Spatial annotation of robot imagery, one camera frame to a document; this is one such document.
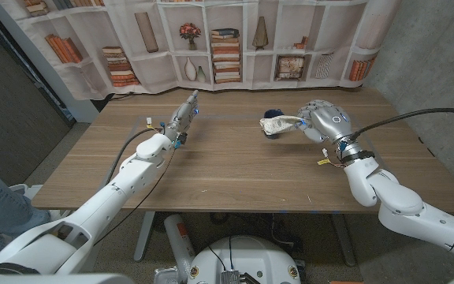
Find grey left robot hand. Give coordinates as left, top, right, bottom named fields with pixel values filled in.
left=163, top=89, right=199, bottom=142

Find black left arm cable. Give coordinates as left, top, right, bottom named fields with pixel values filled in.
left=104, top=126, right=164, bottom=186

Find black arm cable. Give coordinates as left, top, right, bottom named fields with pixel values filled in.
left=104, top=126, right=164, bottom=186
left=348, top=107, right=454, bottom=142

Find white roll with orange label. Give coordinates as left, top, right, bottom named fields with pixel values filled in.
left=163, top=213, right=196, bottom=273

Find cream printed pen bag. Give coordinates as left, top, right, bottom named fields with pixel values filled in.
left=259, top=114, right=305, bottom=137

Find crumpled foil tray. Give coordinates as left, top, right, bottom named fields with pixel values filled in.
left=154, top=266, right=183, bottom=284

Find grey table leg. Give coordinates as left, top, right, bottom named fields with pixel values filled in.
left=133, top=211, right=156, bottom=263
left=331, top=214, right=357, bottom=267

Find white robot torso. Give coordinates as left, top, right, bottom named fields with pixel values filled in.
left=186, top=235, right=302, bottom=284

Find printed bookshelf backdrop cloth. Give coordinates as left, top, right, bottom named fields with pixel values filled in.
left=0, top=0, right=404, bottom=102

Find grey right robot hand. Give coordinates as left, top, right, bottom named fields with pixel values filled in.
left=296, top=99, right=365, bottom=159

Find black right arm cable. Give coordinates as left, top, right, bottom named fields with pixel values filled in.
left=348, top=107, right=454, bottom=142

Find dark blue cup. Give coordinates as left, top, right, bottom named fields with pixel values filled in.
left=263, top=109, right=285, bottom=140

